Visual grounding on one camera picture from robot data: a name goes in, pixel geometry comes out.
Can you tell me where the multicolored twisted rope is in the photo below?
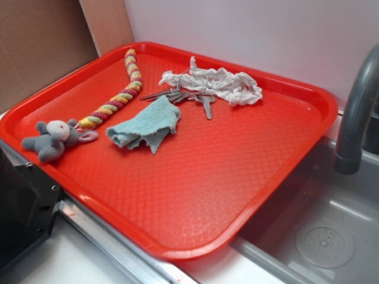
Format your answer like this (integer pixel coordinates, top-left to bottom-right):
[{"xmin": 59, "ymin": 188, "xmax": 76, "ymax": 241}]
[{"xmin": 78, "ymin": 48, "xmax": 143, "ymax": 130}]

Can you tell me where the crumpled white paper tissue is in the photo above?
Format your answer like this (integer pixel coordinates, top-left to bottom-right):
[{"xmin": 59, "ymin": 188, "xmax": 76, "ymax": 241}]
[{"xmin": 158, "ymin": 56, "xmax": 263, "ymax": 107}]

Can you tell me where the bunch of silver keys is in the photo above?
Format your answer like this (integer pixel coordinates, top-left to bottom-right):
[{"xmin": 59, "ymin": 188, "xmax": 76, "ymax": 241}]
[{"xmin": 139, "ymin": 68, "xmax": 217, "ymax": 120}]

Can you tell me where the sink drain strainer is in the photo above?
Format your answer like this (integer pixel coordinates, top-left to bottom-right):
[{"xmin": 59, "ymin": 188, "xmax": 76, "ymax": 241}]
[{"xmin": 295, "ymin": 225, "xmax": 355, "ymax": 269}]

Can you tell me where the grey plastic sink basin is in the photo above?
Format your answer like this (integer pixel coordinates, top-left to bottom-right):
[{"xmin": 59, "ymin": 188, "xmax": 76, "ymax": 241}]
[{"xmin": 231, "ymin": 138, "xmax": 378, "ymax": 283}]

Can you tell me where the light blue cloth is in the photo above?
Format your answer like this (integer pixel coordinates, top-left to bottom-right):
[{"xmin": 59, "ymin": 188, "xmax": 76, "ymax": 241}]
[{"xmin": 106, "ymin": 97, "xmax": 181, "ymax": 154}]

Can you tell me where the grey plush bunny toy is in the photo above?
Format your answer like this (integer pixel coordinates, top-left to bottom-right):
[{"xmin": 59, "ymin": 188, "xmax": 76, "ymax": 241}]
[{"xmin": 21, "ymin": 119, "xmax": 99, "ymax": 163}]

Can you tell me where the red plastic tray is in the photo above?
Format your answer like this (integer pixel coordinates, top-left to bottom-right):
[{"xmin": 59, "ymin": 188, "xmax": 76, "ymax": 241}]
[{"xmin": 1, "ymin": 43, "xmax": 338, "ymax": 260}]

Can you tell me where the grey faucet spout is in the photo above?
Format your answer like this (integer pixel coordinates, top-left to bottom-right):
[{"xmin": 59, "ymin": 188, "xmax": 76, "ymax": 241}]
[{"xmin": 334, "ymin": 45, "xmax": 378, "ymax": 175}]

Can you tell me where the brown cardboard panel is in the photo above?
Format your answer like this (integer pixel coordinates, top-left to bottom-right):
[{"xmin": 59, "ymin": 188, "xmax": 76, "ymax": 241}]
[{"xmin": 1, "ymin": 1, "xmax": 134, "ymax": 112}]

